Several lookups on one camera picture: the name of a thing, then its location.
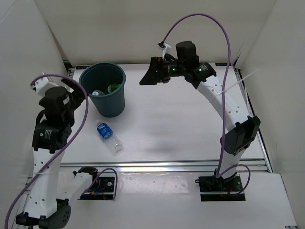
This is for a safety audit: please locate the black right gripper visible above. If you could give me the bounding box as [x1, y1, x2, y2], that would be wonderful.
[140, 57, 187, 85]

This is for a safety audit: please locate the white label clear bottle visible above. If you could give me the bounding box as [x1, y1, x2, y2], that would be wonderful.
[92, 90, 105, 96]

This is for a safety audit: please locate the green plastic soda bottle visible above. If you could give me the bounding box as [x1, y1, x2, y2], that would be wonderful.
[107, 83, 121, 94]

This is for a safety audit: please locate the blue label clear bottle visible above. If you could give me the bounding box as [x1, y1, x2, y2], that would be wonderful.
[96, 121, 123, 155]

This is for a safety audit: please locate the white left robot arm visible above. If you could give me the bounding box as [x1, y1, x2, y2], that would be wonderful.
[15, 75, 100, 229]

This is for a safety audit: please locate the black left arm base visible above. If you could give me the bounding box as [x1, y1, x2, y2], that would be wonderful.
[80, 168, 118, 201]

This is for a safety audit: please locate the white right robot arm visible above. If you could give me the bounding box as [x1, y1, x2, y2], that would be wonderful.
[139, 41, 261, 191]

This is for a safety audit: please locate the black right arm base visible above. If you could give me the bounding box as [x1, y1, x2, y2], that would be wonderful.
[194, 176, 246, 202]

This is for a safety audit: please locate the dark teal plastic bin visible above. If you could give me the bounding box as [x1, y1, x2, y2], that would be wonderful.
[79, 62, 126, 118]

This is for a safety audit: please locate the aluminium table frame rail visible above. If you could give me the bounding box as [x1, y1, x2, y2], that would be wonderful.
[61, 161, 272, 173]

